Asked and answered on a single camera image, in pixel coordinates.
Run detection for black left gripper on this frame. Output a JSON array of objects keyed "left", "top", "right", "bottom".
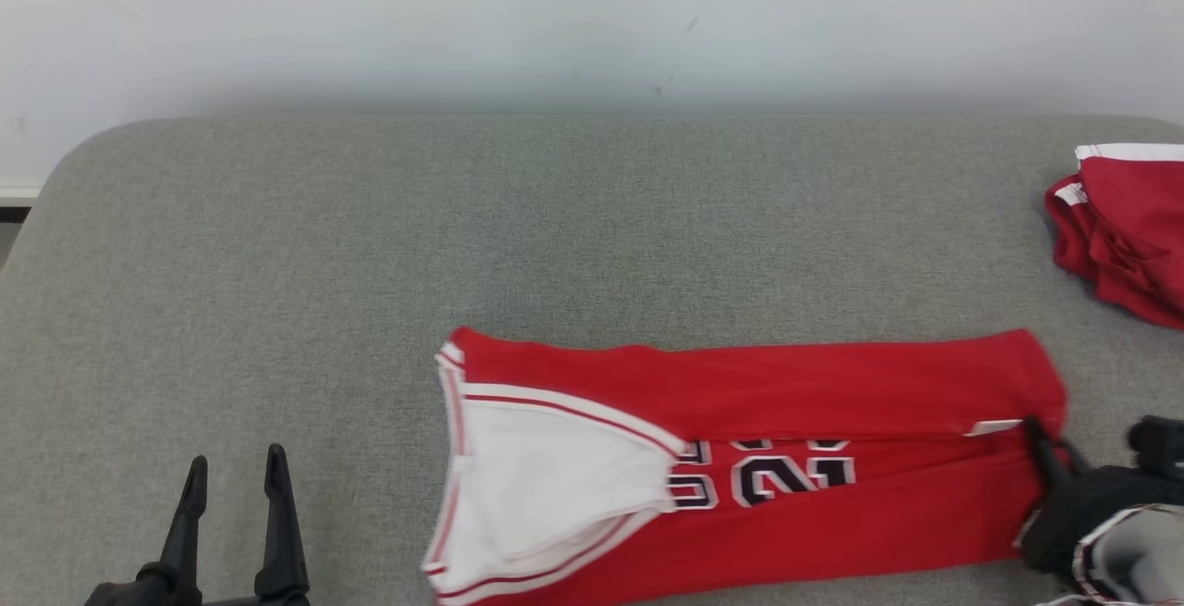
[{"left": 83, "top": 443, "right": 312, "bottom": 606}]

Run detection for red shorts with white stripe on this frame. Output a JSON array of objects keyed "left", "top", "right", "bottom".
[{"left": 1044, "top": 143, "right": 1184, "bottom": 330}]

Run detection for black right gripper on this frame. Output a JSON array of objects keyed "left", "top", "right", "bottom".
[{"left": 1017, "top": 416, "right": 1184, "bottom": 577}]

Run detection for red basketball jersey white lining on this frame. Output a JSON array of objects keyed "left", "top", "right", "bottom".
[{"left": 421, "top": 327, "right": 1069, "bottom": 606}]

